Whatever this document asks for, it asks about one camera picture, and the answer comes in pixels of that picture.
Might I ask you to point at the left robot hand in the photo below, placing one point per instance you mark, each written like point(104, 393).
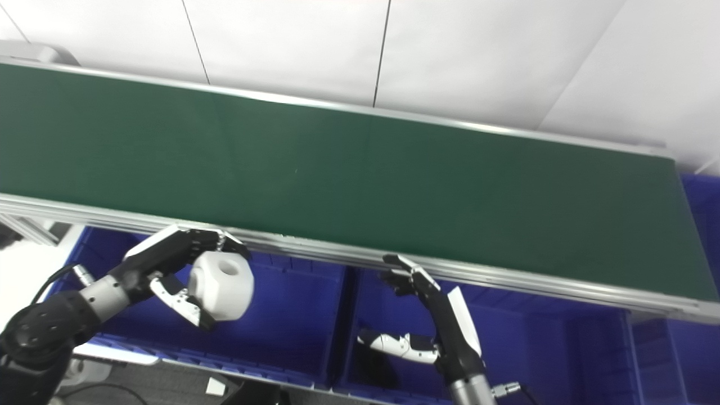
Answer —
point(169, 261)

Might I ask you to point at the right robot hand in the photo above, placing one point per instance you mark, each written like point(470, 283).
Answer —
point(450, 326)

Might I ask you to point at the white hexagonal nut part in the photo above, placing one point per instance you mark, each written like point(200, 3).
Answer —
point(222, 286)

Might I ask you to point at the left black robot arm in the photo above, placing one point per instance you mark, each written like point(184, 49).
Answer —
point(48, 332)

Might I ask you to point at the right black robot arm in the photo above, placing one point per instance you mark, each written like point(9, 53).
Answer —
point(469, 391)

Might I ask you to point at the blue plastic bin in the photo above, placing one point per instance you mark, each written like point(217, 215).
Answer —
point(253, 315)
point(534, 349)
point(692, 337)

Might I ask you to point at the green conveyor belt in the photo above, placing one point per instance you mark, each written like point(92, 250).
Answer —
point(349, 185)
point(360, 253)

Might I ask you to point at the grey conveyor motor housing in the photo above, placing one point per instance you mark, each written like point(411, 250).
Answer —
point(36, 53)

